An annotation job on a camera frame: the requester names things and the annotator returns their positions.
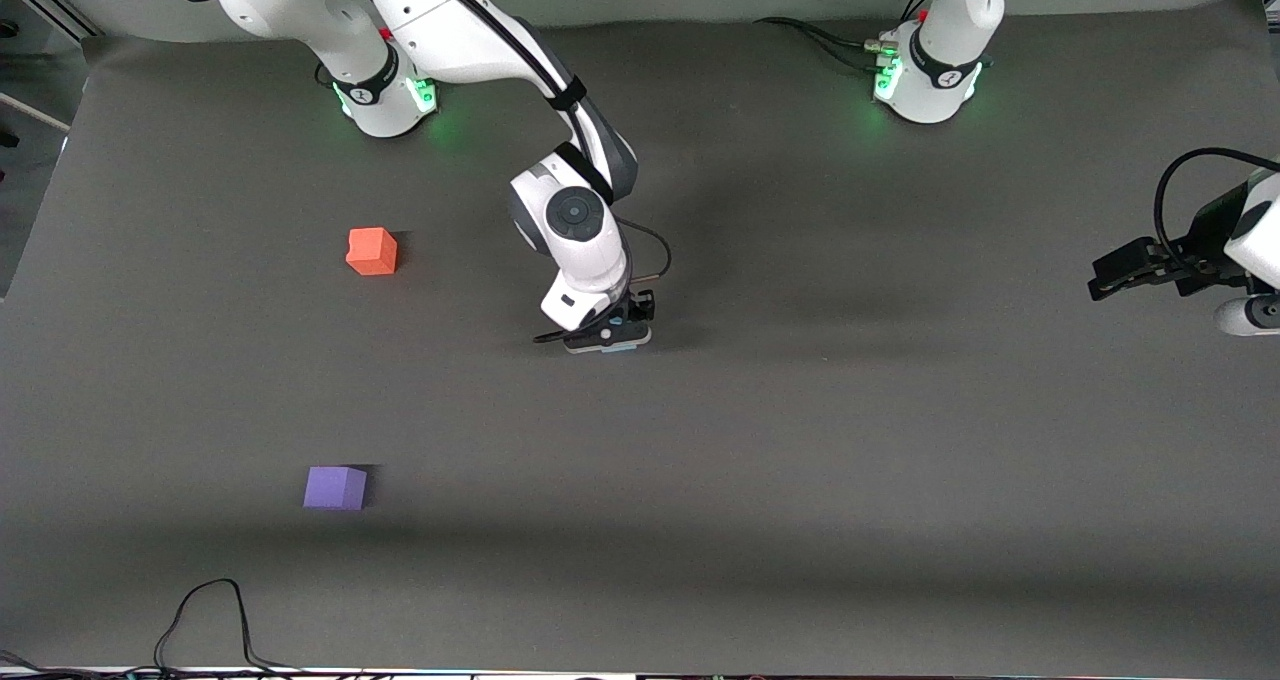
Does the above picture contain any white rod beside table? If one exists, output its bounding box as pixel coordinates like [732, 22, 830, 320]
[0, 91, 74, 133]

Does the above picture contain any orange foam block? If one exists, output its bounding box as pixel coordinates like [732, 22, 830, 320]
[346, 227, 399, 277]

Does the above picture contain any aluminium frame rail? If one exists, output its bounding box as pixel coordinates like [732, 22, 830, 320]
[0, 0, 103, 43]

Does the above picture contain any thin black looped cable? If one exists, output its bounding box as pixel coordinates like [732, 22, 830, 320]
[153, 578, 306, 674]

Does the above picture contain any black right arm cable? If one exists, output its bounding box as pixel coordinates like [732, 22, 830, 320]
[180, 0, 673, 346]

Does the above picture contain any black left base cable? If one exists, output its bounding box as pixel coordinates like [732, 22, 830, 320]
[754, 17, 886, 51]
[795, 22, 886, 73]

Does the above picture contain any purple foam block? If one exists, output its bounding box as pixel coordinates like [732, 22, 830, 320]
[303, 466, 369, 512]

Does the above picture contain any dark grey table cover sheet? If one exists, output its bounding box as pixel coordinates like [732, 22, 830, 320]
[0, 0, 1280, 673]

